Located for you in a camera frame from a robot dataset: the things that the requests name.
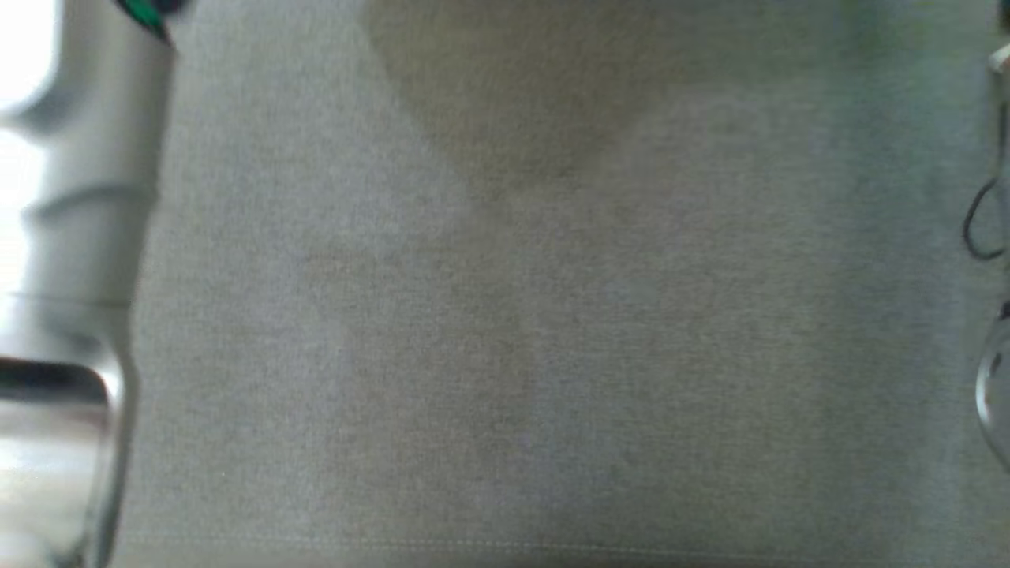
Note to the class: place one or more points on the grey fabric sofa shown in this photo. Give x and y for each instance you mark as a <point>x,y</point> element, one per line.
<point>513,331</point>

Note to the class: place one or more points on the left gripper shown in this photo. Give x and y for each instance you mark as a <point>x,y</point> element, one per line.
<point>146,14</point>

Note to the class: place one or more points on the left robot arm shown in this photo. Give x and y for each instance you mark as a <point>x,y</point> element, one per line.
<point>79,237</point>

